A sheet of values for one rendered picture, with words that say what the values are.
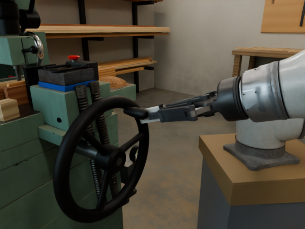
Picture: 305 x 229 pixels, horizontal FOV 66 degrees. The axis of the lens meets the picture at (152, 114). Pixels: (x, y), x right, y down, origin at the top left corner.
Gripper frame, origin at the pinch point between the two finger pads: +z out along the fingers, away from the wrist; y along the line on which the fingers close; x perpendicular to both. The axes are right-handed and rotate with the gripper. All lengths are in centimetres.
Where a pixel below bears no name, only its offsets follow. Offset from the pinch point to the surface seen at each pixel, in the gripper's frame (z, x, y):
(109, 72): 37.3, -15.1, -28.5
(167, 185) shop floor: 74, 71, -86
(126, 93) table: 24.4, -5.1, -20.6
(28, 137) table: 25.1, -2.8, 15.3
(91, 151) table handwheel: 14.1, 4.5, 8.2
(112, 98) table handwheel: 4.5, -6.0, 5.7
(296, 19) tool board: -10, -24, -313
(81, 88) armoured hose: 10.9, -9.9, 7.3
